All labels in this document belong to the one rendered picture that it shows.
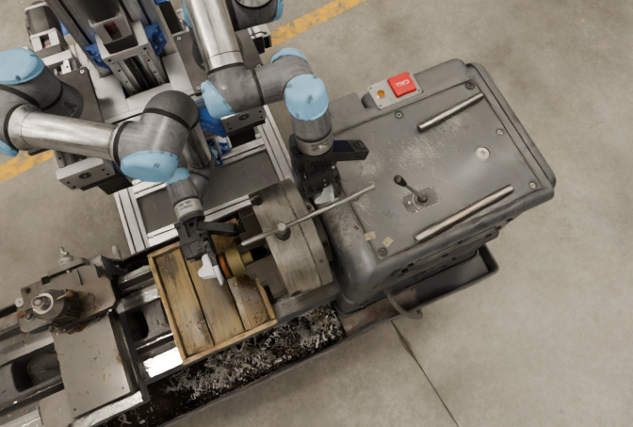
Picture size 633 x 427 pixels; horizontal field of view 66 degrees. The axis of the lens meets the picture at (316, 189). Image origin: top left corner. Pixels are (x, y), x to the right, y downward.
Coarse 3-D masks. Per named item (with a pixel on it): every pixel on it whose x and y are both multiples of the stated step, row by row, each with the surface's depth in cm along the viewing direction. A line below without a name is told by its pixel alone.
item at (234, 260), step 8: (232, 248) 132; (216, 256) 132; (224, 256) 131; (232, 256) 130; (240, 256) 130; (248, 256) 131; (224, 264) 130; (232, 264) 130; (240, 264) 130; (248, 264) 132; (224, 272) 130; (232, 272) 131; (240, 272) 131
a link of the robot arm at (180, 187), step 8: (176, 168) 140; (184, 168) 142; (176, 176) 139; (184, 176) 140; (168, 184) 139; (176, 184) 138; (184, 184) 138; (192, 184) 141; (176, 192) 137; (184, 192) 137; (192, 192) 138; (176, 200) 137; (184, 200) 136
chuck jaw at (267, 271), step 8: (272, 256) 132; (256, 264) 131; (264, 264) 131; (272, 264) 131; (248, 272) 130; (256, 272) 130; (264, 272) 130; (272, 272) 130; (264, 280) 129; (272, 280) 129; (280, 280) 129; (272, 288) 128; (280, 288) 128
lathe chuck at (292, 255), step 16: (256, 192) 131; (272, 192) 128; (256, 208) 124; (272, 208) 123; (288, 208) 123; (272, 224) 121; (272, 240) 120; (288, 240) 120; (304, 240) 121; (288, 256) 120; (304, 256) 121; (288, 272) 122; (304, 272) 123; (288, 288) 124; (304, 288) 127
